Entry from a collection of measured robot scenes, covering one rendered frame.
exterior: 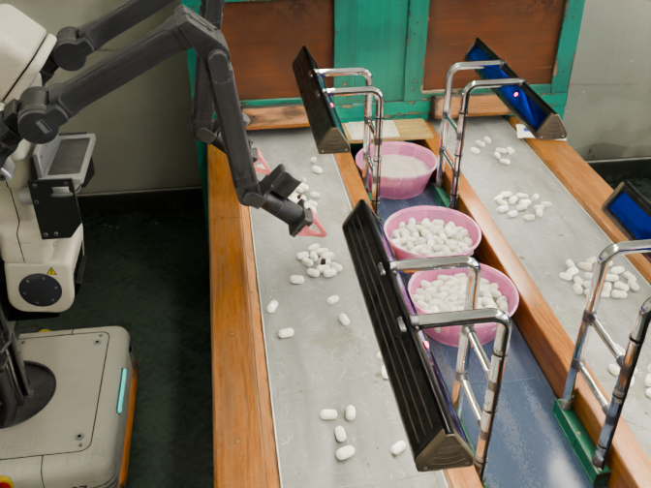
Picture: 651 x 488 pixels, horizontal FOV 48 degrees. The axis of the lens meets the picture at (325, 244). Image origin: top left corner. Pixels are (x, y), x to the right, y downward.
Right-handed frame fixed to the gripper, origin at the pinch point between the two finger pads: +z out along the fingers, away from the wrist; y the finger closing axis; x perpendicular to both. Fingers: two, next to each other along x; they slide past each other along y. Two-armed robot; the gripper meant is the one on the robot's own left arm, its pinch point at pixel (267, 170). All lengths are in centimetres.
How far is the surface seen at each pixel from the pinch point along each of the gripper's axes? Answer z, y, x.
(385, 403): 17, -92, -6
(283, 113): 4.5, 36.7, -7.4
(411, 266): -6, -97, -35
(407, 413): -8, -125, -27
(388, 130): 36, 31, -27
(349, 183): 21.7, -2.4, -12.6
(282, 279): 4.8, -46.0, 5.5
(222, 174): -7.2, 8.9, 12.7
